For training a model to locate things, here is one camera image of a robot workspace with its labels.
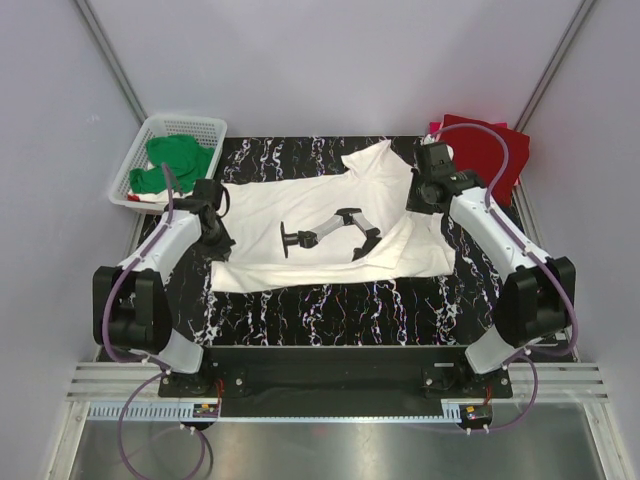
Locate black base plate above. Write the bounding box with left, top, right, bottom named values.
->
left=159, top=346, right=513, bottom=413

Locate folded pink t shirt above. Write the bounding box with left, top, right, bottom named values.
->
left=427, top=120, right=522, bottom=189

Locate right aluminium frame post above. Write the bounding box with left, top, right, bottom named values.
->
left=515, top=0, right=600, bottom=133

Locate folded red t shirt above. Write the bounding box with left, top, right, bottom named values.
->
left=434, top=113, right=531, bottom=207

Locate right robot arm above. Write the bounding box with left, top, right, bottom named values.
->
left=406, top=142, right=577, bottom=397

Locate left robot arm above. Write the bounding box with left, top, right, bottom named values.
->
left=92, top=179, right=235, bottom=396

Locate red white garment in basket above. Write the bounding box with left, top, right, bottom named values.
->
left=127, top=190, right=168, bottom=204

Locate green t shirt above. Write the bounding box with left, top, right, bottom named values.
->
left=129, top=134, right=215, bottom=193

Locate aluminium frame post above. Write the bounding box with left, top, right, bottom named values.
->
left=515, top=0, right=600, bottom=133
left=71, top=0, right=148, bottom=124

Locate slotted cable duct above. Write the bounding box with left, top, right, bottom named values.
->
left=87, top=402, right=464, bottom=424

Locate white plastic basket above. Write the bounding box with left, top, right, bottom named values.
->
left=108, top=114, right=227, bottom=214

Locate white t shirt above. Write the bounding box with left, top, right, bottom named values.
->
left=211, top=140, right=456, bottom=293

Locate left aluminium frame post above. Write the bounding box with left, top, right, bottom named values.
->
left=71, top=0, right=148, bottom=124

